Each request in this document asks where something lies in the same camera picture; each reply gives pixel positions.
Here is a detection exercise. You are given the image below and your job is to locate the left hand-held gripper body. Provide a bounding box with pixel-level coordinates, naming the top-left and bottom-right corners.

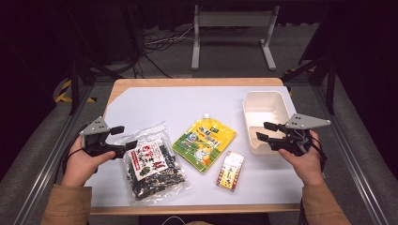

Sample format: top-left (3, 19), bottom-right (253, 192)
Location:
top-left (79, 116), bottom-right (128, 159)

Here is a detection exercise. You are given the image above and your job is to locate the person's right hand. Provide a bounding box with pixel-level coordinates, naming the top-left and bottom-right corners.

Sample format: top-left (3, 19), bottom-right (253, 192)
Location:
top-left (277, 129), bottom-right (327, 188)

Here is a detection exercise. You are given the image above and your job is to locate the grey metal stand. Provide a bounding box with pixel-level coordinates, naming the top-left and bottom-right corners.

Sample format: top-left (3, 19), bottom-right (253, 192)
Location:
top-left (191, 4), bottom-right (281, 71)

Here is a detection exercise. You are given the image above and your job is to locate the small striped yellow box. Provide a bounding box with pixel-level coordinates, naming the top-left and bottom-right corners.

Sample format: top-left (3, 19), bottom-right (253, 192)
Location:
top-left (215, 150), bottom-right (245, 192)

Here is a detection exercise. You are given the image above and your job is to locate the aluminium rail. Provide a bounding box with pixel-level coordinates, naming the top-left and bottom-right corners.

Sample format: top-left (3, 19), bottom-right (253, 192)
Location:
top-left (12, 83), bottom-right (95, 225)
top-left (313, 83), bottom-right (390, 225)

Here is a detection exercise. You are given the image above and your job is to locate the yellow spout pouch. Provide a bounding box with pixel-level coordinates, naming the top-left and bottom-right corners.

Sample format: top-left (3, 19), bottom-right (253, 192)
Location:
top-left (171, 112), bottom-right (237, 173)

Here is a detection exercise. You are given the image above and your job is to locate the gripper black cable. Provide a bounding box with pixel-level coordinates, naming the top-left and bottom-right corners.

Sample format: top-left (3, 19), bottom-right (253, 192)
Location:
top-left (61, 124), bottom-right (92, 176)
top-left (308, 130), bottom-right (329, 174)

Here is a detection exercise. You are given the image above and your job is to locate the clear bag of dried seaweed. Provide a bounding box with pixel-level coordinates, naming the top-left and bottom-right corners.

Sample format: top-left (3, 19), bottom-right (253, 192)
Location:
top-left (115, 121), bottom-right (191, 207)

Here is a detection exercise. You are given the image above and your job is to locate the person's left hand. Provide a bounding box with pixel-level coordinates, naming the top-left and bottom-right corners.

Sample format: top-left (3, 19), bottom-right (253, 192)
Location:
top-left (60, 135), bottom-right (116, 188)

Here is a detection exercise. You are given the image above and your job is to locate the bundle of floor cables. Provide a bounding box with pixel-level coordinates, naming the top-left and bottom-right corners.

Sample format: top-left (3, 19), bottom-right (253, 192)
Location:
top-left (125, 23), bottom-right (196, 79)

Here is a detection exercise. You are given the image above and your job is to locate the yellow black hazard tape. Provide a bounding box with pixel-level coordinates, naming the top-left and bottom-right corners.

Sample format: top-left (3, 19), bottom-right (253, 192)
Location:
top-left (54, 79), bottom-right (98, 104)

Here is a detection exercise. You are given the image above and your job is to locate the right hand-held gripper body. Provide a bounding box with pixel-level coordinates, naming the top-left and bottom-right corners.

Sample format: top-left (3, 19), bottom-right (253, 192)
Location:
top-left (268, 112), bottom-right (331, 158)

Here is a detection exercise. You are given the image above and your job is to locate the thin white cable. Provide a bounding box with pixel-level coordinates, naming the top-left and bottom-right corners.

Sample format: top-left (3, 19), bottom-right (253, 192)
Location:
top-left (161, 215), bottom-right (189, 225)

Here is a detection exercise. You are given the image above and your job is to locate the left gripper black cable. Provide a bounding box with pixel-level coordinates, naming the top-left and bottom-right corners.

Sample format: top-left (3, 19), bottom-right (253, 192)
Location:
top-left (61, 124), bottom-right (92, 176)

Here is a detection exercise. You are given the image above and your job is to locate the black frame post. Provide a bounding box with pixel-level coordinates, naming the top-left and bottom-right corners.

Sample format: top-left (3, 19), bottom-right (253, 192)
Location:
top-left (69, 40), bottom-right (121, 115)
top-left (281, 55), bottom-right (337, 115)

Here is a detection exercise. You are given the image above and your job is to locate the white plastic container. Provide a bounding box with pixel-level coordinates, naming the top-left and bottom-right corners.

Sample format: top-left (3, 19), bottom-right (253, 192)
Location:
top-left (242, 90), bottom-right (297, 157)

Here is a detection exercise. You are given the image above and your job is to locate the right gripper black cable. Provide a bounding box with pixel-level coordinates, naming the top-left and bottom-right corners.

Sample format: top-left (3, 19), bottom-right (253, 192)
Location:
top-left (308, 130), bottom-right (329, 174)

